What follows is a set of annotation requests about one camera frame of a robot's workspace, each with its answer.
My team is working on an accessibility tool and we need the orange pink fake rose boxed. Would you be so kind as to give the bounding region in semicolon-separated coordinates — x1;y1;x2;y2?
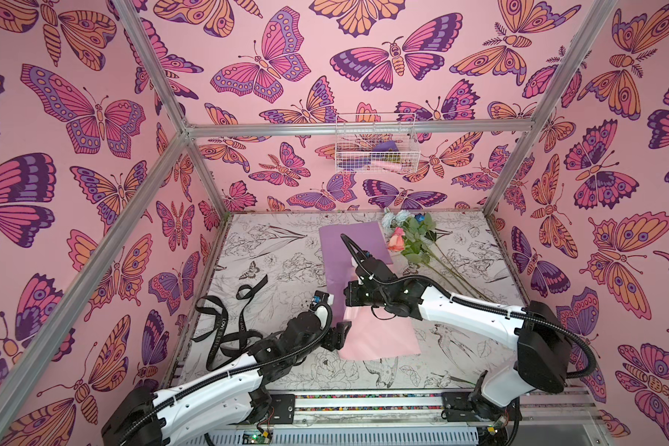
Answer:
387;227;481;299

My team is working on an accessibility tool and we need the purple pink wrapping paper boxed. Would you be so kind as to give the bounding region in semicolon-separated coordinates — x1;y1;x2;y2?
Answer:
319;222;421;361

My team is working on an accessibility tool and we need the white fake flower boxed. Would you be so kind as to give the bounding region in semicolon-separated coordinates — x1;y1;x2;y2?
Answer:
381;208;426;242

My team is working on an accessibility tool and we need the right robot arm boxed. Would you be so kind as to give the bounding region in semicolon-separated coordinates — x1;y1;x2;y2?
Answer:
344;253;597;422

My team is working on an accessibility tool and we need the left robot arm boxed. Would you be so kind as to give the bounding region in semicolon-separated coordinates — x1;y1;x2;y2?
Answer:
101;291;350;445

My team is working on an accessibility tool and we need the black printed ribbon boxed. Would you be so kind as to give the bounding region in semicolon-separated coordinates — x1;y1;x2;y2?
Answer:
190;274;269;372

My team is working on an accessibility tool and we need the white wire basket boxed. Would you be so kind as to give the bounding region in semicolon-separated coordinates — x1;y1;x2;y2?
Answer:
333;113;421;176

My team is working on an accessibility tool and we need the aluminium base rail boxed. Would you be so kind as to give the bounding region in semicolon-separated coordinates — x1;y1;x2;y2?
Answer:
157;388;616;445

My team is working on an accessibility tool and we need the aluminium frame structure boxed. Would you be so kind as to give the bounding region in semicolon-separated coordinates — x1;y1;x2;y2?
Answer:
0;0;620;446

